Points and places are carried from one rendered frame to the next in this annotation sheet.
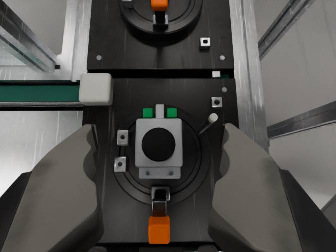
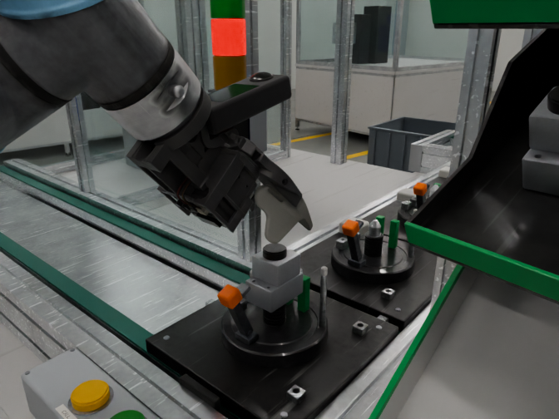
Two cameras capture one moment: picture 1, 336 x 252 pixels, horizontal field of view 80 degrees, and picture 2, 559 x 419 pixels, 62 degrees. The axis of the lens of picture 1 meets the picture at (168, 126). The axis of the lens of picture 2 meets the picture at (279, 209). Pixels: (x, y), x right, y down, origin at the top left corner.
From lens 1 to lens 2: 50 cm
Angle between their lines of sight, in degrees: 61
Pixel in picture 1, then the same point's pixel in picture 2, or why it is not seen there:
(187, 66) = (358, 299)
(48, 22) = not seen: hidden behind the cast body
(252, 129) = (387, 377)
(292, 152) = not seen: outside the picture
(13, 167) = (154, 304)
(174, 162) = (274, 263)
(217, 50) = (398, 303)
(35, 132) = (193, 296)
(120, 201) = (208, 338)
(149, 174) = (254, 284)
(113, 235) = (177, 352)
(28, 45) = (251, 227)
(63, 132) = not seen: hidden behind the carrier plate
